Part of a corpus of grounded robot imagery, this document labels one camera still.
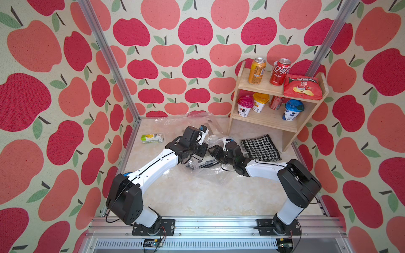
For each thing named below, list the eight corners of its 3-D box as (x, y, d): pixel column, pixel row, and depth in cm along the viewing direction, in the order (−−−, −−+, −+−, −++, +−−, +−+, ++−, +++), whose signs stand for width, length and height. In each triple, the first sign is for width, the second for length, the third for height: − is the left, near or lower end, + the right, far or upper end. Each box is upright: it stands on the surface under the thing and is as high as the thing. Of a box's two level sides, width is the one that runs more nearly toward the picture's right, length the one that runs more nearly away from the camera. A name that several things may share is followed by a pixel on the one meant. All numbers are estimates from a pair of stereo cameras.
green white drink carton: (141, 143, 108) (139, 139, 104) (143, 137, 111) (141, 133, 108) (162, 143, 108) (161, 139, 104) (163, 137, 111) (162, 133, 108)
